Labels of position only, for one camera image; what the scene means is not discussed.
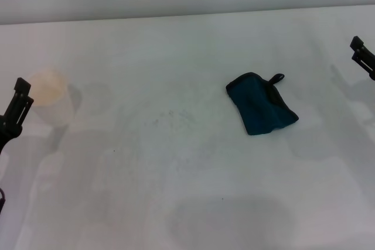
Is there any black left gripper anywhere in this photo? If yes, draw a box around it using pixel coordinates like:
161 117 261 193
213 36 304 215
0 77 35 156

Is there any white plastic cup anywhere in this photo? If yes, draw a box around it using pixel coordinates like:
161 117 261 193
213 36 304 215
27 68 74 134

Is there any blue rag with black trim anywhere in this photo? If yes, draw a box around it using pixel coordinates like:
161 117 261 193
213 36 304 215
225 71 300 137

